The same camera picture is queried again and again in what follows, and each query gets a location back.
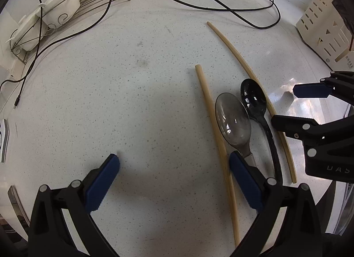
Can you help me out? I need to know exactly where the white ceramic pot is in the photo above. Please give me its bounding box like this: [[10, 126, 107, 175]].
[[8, 13, 48, 52], [40, 0, 80, 29]]

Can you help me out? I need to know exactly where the wire dish rack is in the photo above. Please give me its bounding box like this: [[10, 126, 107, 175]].
[[7, 0, 116, 64]]

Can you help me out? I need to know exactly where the white ceramic pot far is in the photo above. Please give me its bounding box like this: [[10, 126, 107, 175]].
[[40, 0, 80, 29]]

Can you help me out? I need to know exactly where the black spoon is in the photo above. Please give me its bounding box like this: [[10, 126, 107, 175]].
[[240, 79, 283, 184]]

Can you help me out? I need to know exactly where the grey translucent spoon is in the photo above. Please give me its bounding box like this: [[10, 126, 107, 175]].
[[215, 93, 256, 167]]

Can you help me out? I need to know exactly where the white ceramic pot near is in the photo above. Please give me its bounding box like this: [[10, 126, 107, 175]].
[[8, 13, 48, 52]]

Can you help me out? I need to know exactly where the cream utensil holder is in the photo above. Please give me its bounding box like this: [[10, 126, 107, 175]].
[[296, 0, 353, 71]]

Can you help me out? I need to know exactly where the pale bamboo chopstick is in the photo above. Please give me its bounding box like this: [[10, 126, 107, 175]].
[[195, 64, 240, 247]]

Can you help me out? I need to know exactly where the light bamboo chopstick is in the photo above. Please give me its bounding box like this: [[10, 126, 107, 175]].
[[206, 21, 298, 184]]

